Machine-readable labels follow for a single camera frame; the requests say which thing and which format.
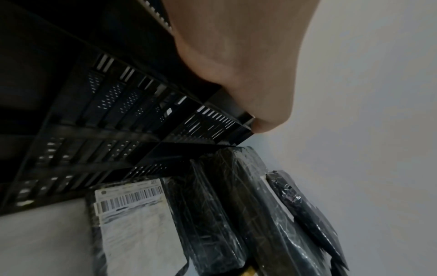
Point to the person's left hand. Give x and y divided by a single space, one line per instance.
245 62

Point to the black plastic crate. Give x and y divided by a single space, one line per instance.
102 113

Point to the small black wrapped parcel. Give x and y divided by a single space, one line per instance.
304 213

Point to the black parcel with white label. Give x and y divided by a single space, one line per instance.
143 226

